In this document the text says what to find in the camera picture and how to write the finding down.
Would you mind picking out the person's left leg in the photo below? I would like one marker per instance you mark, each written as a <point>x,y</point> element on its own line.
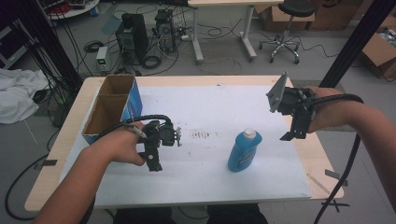
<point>143,216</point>

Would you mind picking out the white desk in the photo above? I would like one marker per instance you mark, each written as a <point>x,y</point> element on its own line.
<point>249,31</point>

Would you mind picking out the open cardboard box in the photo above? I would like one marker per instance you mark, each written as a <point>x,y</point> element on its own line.
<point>378,51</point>

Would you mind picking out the blue bottle with white cap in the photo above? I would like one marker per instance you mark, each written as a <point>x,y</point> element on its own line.
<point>244,152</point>

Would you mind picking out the white foam board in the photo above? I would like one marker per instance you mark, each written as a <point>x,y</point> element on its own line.
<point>202,105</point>

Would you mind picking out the white power supply unit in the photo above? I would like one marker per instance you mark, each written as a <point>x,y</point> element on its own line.
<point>101,59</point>

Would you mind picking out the large black computer tower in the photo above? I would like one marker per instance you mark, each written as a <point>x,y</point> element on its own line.
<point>132,37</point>

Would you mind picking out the blue cardboard box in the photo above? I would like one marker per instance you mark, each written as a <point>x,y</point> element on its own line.
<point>107,113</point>

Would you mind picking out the round white table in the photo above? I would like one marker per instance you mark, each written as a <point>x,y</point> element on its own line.
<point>74,11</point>

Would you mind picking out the small black computer tower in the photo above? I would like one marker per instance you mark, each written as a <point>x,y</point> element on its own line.
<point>165,29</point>

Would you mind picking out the person's left hand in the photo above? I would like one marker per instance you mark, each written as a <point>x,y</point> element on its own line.
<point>124,146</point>

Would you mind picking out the grey tape piece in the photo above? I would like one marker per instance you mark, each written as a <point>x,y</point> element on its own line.
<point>332,174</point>
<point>48,162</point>

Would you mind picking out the thin wooden stick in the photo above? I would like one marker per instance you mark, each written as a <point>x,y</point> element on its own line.
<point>317,183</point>

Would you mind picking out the black tape cross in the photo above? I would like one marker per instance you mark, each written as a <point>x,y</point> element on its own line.
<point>335,204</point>

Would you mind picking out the person's right leg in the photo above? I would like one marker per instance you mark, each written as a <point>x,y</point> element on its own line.
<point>236,214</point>

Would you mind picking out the white cloth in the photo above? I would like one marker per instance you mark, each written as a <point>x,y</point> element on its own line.
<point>18,93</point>

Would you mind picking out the black aluminium post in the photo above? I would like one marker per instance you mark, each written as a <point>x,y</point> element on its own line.
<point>358,40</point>

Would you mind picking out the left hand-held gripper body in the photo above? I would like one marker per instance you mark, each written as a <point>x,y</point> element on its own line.
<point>163,135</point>

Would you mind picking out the dark shelf unit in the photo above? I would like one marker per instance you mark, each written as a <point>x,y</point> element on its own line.
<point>11,43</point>

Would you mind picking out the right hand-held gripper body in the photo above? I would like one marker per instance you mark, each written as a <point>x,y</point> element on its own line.
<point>291,99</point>

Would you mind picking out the black stool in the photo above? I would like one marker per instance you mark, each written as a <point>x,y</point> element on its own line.
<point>292,11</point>

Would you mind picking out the person's leg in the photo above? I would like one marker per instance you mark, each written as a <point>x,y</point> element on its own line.
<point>143,216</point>
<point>236,214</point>

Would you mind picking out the person's right hand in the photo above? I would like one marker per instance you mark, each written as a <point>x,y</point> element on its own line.
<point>330,112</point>

